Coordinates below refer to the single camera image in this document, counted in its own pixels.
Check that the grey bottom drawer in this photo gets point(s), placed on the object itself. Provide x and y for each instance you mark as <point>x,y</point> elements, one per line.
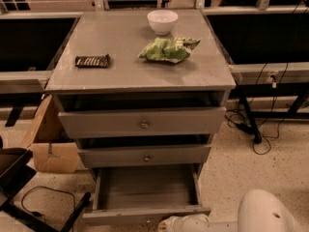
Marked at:
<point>144,194</point>

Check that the green chip bag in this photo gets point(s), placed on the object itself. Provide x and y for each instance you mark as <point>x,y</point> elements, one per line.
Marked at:
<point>173,50</point>

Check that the white ceramic bowl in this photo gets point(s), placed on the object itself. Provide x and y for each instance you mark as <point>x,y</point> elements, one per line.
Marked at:
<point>162,21</point>

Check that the grey top drawer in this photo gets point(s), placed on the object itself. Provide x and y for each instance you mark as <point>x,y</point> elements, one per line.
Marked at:
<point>139,122</point>

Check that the black table leg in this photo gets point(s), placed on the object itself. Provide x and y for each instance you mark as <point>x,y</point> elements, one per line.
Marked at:
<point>253,126</point>

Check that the dark chocolate bar wrapper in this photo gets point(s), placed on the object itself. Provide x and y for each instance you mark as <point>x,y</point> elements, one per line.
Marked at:
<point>101,61</point>

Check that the black folding stand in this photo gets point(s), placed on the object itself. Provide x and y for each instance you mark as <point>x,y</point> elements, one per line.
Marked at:
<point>14,176</point>

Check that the grey drawer cabinet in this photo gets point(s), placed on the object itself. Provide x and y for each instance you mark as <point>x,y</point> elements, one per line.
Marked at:
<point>201,80</point>

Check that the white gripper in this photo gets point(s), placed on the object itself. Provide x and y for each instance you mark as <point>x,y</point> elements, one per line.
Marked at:
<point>176,223</point>

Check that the grey drawer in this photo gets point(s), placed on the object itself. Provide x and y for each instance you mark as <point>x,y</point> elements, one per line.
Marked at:
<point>139,122</point>
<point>144,194</point>
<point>138,156</point>

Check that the brown cardboard box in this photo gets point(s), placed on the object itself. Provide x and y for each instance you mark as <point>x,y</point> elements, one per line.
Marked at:
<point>53,151</point>

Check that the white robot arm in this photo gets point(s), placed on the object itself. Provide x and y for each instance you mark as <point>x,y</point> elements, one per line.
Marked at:
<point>259,211</point>

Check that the grey middle drawer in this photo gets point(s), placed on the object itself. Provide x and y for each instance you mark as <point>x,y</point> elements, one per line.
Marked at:
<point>138,156</point>

